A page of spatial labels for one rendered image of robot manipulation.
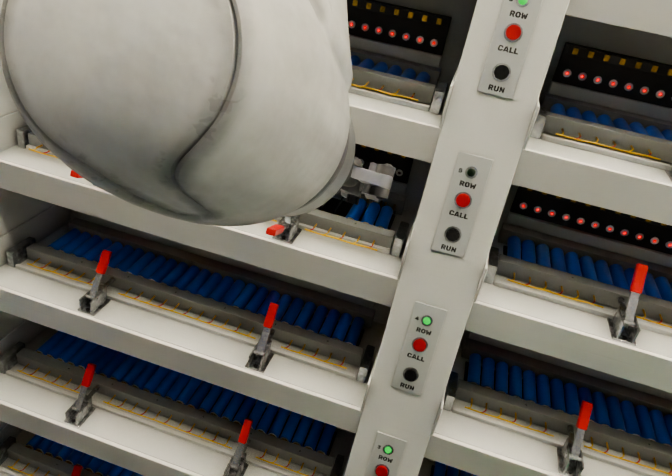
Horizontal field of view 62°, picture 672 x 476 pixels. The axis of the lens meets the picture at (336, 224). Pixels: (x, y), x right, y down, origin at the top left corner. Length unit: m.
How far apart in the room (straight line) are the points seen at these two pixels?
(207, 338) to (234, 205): 0.66
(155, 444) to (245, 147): 0.82
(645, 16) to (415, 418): 0.54
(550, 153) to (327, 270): 0.30
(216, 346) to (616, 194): 0.56
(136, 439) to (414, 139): 0.62
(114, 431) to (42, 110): 0.84
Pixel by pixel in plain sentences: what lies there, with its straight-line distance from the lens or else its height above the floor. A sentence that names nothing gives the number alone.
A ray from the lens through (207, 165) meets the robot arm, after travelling 0.17.
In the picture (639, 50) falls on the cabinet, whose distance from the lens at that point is 0.90.
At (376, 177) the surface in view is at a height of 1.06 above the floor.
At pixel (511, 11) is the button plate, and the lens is 0.68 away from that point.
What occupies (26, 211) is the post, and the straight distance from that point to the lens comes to 1.03.
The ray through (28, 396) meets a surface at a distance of 1.06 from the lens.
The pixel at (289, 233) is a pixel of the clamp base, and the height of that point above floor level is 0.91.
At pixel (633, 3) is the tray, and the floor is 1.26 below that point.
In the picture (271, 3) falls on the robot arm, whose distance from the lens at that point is 0.17.
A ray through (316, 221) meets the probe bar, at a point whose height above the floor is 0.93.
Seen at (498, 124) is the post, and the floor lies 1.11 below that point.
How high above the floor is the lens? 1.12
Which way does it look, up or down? 15 degrees down
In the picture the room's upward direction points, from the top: 14 degrees clockwise
